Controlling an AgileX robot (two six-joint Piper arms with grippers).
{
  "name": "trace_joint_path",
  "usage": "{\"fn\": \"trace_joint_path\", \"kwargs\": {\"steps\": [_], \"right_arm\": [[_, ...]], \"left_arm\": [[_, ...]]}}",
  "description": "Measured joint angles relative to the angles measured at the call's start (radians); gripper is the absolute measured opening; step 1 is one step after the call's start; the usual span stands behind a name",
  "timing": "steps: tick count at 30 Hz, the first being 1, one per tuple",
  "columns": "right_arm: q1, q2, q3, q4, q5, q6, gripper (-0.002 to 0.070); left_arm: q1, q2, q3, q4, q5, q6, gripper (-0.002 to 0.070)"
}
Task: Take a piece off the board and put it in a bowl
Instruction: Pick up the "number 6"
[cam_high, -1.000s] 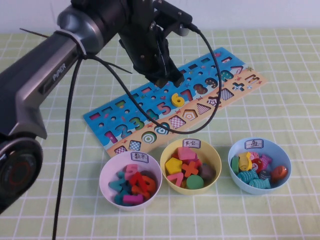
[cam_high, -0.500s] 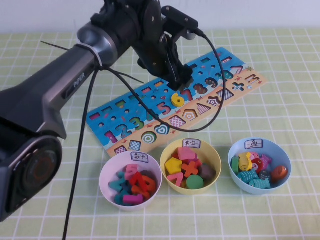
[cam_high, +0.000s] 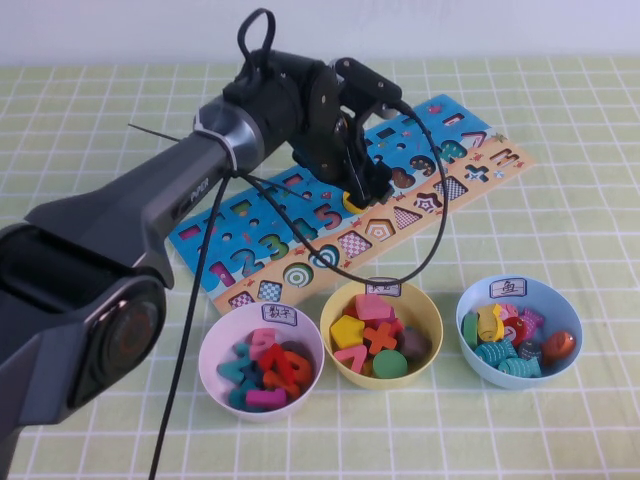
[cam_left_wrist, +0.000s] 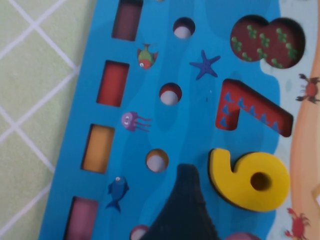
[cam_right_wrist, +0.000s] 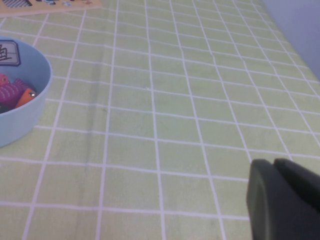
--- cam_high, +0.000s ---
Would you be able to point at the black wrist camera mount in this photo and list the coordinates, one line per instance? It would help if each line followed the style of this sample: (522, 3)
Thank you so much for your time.
(370, 85)

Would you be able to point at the lilac plastic bowl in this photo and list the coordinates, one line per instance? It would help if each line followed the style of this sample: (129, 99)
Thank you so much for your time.
(280, 415)

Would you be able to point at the green checkered tablecloth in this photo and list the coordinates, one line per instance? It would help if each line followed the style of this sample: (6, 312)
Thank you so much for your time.
(550, 225)

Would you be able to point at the magenta wooden number one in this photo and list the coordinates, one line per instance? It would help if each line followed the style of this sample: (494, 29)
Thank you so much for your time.
(265, 399)

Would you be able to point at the red wooden number four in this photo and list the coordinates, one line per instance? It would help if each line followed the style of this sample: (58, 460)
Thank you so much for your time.
(277, 362)

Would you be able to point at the mauve wooden shape piece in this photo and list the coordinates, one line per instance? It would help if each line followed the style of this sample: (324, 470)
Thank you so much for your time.
(415, 344)

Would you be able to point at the teal striped wooden fish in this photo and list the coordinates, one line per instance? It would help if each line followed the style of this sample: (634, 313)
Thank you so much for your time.
(495, 352)
(520, 367)

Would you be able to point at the paper label on yellow bowl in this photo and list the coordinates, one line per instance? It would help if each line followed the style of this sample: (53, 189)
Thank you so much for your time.
(384, 290)

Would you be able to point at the orange wooden number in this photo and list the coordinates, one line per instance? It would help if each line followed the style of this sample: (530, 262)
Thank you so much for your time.
(300, 372)

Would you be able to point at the yellow wooden fish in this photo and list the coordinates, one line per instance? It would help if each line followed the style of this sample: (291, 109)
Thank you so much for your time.
(490, 324)

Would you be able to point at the teal wooden number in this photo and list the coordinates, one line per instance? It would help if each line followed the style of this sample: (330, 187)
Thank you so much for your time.
(232, 367)
(238, 397)

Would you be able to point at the yellow wooden hexagon piece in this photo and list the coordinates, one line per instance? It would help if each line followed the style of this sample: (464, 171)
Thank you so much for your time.
(347, 332)

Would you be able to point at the red wooden fish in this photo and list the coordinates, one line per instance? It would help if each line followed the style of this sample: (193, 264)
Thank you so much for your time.
(514, 332)

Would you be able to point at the blue wooden number puzzle board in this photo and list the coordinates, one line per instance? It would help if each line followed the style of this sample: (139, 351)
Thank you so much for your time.
(515, 161)

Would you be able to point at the yellow plastic bowl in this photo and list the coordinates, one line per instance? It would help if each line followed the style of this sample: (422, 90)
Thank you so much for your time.
(425, 320)

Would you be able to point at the paper label on lilac bowl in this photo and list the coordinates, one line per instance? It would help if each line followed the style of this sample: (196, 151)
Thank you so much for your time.
(280, 314)

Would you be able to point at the green wooden round piece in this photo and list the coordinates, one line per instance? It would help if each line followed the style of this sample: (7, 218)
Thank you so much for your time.
(390, 365)

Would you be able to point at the light blue plastic bowl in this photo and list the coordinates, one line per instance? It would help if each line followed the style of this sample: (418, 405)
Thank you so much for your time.
(565, 310)

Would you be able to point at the pink wooden fish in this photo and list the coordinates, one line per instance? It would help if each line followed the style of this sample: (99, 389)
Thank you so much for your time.
(510, 312)

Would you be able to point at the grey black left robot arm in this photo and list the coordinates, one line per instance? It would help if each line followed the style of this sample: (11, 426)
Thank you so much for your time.
(125, 215)

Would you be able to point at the paper label on blue bowl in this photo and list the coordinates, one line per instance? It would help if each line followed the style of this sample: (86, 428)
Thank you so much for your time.
(507, 287)

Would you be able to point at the red wooden shape piece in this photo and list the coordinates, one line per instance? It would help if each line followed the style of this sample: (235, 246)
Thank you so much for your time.
(350, 313)

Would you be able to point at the orange wooden cross piece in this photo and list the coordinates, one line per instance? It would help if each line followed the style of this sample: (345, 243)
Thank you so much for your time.
(381, 340)

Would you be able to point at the magenta wooden fish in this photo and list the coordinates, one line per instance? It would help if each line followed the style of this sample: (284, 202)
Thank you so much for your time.
(532, 320)

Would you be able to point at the dark blue wooden fish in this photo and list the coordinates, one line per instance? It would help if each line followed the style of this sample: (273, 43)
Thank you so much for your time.
(530, 351)

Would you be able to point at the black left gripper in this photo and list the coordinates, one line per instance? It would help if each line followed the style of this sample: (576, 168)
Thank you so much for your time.
(352, 160)

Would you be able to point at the yellow wooden number six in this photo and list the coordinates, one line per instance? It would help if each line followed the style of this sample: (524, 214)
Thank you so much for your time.
(354, 206)

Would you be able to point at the pink wooden number five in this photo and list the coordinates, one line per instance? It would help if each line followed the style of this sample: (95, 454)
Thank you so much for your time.
(262, 342)

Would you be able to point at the white zip tie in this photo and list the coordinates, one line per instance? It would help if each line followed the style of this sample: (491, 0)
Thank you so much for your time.
(227, 150)

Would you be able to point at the pink wooden trapezoid piece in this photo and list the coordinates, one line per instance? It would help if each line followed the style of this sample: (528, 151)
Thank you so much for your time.
(375, 307)

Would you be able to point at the pink wooden angle piece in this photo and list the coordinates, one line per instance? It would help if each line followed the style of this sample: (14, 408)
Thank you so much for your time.
(350, 356)

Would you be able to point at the orange wooden fish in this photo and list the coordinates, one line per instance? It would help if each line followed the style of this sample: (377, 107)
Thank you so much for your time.
(559, 347)

